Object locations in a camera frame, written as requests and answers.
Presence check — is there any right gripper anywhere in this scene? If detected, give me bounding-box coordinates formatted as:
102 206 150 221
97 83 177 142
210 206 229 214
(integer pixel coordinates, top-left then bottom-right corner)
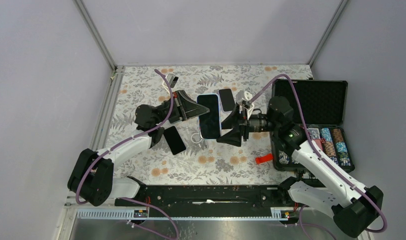
216 102 280 147

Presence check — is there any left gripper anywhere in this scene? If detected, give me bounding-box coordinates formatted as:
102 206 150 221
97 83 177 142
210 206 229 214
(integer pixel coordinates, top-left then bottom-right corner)
154 90 211 125

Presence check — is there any phone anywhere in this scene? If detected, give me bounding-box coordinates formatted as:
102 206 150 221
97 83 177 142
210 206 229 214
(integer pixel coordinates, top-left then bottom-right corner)
218 88 236 113
197 94 221 140

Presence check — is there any large black smartphone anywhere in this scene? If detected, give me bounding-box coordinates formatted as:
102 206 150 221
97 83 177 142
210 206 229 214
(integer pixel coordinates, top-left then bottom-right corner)
163 126 187 156

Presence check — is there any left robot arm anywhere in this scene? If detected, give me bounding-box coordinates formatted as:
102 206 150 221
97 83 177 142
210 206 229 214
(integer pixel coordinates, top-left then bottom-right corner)
67 90 210 207

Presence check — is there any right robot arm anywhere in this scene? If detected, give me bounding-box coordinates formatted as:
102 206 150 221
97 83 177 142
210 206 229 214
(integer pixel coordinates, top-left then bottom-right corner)
217 96 388 238

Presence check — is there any phone in lavender case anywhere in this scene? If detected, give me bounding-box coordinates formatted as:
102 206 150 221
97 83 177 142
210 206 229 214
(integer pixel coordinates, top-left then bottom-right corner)
218 88 236 113

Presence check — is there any black poker chip case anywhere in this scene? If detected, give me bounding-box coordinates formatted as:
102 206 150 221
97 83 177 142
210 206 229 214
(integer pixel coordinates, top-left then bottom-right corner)
271 79 355 173

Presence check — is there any floral tablecloth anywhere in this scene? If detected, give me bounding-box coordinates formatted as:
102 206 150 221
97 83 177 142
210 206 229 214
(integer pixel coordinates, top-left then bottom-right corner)
106 65 313 185

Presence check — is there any red plastic piece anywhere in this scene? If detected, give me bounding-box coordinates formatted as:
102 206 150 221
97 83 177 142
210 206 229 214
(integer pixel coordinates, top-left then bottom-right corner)
255 153 274 165

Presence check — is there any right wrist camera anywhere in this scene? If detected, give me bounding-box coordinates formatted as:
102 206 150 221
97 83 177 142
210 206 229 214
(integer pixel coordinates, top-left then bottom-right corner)
235 90 255 118

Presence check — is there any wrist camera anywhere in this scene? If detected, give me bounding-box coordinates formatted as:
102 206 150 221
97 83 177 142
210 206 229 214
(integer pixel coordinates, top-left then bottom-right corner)
235 90 255 118
162 73 179 92

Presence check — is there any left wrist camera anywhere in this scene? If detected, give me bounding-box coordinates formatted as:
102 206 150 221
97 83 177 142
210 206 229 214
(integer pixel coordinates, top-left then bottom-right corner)
162 73 179 92

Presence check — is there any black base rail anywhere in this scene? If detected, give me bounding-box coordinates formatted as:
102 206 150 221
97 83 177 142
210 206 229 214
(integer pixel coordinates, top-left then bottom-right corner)
134 185 301 218

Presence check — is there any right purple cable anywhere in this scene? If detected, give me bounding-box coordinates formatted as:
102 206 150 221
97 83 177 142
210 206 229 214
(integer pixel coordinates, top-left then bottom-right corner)
249 74 388 240

